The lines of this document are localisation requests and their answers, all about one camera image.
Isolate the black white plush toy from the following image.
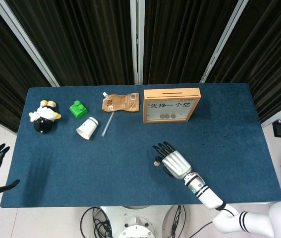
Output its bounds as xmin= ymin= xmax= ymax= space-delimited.
xmin=28 ymin=100 xmax=62 ymax=134

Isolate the green toy block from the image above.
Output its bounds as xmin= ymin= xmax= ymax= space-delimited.
xmin=69 ymin=100 xmax=89 ymax=119

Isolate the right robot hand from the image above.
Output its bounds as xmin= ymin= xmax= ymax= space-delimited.
xmin=152 ymin=141 xmax=192 ymax=179

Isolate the clear plastic straw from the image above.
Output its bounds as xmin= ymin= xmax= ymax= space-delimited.
xmin=101 ymin=111 xmax=114 ymax=137

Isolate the white paper cup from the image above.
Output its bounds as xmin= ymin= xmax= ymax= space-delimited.
xmin=76 ymin=117 xmax=99 ymax=140

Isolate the black cable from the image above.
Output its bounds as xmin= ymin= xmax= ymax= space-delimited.
xmin=80 ymin=206 xmax=113 ymax=238
xmin=194 ymin=220 xmax=217 ymax=238
xmin=166 ymin=205 xmax=188 ymax=238

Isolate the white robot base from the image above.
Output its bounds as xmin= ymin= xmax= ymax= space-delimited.
xmin=100 ymin=205 xmax=173 ymax=238

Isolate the orange drink pouch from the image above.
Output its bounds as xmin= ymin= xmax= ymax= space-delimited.
xmin=102 ymin=92 xmax=140 ymax=113

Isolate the black pleated curtain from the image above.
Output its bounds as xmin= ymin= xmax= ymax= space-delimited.
xmin=0 ymin=0 xmax=53 ymax=133
xmin=142 ymin=0 xmax=240 ymax=85
xmin=204 ymin=0 xmax=281 ymax=123
xmin=5 ymin=0 xmax=135 ymax=87

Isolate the wooden frame coin bank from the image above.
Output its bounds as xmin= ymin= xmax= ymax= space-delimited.
xmin=143 ymin=87 xmax=202 ymax=123

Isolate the white metal frame post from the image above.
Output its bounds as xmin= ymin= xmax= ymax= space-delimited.
xmin=0 ymin=0 xmax=60 ymax=87
xmin=199 ymin=0 xmax=249 ymax=84
xmin=129 ymin=0 xmax=145 ymax=85

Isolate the blue table cloth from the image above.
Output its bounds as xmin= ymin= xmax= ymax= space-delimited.
xmin=0 ymin=83 xmax=281 ymax=209

